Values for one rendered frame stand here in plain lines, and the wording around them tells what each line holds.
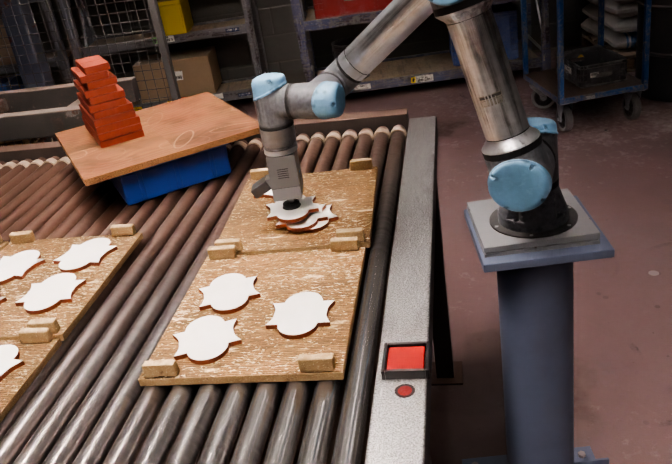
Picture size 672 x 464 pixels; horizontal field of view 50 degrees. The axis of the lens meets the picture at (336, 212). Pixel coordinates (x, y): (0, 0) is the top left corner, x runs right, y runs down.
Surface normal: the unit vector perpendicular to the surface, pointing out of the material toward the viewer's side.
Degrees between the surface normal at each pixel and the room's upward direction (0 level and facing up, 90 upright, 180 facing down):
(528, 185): 96
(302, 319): 0
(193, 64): 90
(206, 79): 90
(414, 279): 0
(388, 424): 0
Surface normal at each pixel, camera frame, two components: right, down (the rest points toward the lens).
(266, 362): -0.15, -0.89
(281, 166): 0.00, 0.44
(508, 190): -0.28, 0.55
